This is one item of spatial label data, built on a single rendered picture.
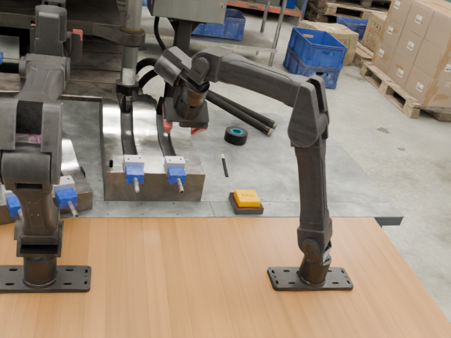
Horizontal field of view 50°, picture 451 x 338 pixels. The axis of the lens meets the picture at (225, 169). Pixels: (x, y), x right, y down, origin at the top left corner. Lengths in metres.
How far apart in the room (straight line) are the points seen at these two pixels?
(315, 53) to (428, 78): 1.06
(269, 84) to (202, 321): 0.50
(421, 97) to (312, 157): 4.00
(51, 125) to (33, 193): 0.13
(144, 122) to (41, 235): 0.62
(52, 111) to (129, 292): 0.46
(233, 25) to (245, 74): 4.03
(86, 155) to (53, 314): 0.61
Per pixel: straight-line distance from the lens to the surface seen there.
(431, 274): 2.85
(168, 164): 1.28
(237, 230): 1.28
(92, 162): 1.48
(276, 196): 1.46
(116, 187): 1.29
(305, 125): 0.97
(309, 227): 1.08
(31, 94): 0.81
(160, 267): 1.13
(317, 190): 1.05
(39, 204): 0.86
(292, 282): 1.16
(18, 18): 1.97
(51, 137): 0.76
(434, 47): 4.95
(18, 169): 0.77
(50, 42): 1.01
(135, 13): 1.88
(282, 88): 0.99
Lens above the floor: 1.56
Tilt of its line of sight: 30 degrees down
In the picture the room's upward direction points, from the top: 12 degrees clockwise
